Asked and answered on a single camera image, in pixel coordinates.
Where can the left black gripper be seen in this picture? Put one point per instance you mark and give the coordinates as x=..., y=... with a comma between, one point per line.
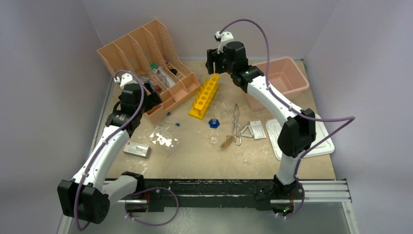
x=152, y=99

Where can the blue capped test tube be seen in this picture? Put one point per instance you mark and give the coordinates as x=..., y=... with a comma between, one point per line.
x=173, y=123

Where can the clear well plate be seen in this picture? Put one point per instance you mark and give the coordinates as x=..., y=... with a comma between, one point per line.
x=164, y=139

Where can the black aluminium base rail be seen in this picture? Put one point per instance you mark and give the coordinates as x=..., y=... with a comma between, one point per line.
x=259, y=194

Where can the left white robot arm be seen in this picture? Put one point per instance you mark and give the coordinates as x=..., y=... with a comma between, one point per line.
x=100, y=155

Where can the wooden bristle brush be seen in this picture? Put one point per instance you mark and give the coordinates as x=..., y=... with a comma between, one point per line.
x=228, y=141

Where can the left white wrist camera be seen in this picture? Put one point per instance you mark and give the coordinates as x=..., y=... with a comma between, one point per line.
x=123, y=80

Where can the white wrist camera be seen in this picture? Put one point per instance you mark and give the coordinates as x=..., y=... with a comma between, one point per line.
x=123, y=80
x=223, y=38

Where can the metal crucible tongs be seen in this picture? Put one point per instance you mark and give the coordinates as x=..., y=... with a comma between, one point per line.
x=237, y=139

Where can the white plastic bin lid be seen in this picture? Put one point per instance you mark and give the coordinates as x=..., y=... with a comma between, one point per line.
x=326, y=147

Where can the yellow test tube rack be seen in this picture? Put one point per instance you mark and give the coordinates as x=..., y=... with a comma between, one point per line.
x=204, y=97

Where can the peach plastic file organizer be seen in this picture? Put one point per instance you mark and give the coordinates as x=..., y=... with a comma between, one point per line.
x=152, y=44

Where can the green capped tube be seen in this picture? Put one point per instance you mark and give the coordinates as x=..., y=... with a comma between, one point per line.
x=154, y=67

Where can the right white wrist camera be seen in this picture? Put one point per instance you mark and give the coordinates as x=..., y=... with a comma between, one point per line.
x=223, y=38

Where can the white packet pouch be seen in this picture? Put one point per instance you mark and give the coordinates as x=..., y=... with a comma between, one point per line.
x=258, y=130

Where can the metal clay triangle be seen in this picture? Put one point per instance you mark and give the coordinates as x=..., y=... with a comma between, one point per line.
x=246, y=131

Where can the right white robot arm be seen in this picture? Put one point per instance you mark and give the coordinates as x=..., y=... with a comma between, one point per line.
x=298, y=130

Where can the white slide box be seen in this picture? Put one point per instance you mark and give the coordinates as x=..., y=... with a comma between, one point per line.
x=137, y=149

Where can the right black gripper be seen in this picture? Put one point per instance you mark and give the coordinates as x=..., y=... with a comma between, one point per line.
x=213, y=57

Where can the pink plastic bin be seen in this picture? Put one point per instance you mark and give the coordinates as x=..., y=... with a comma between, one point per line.
x=286, y=76

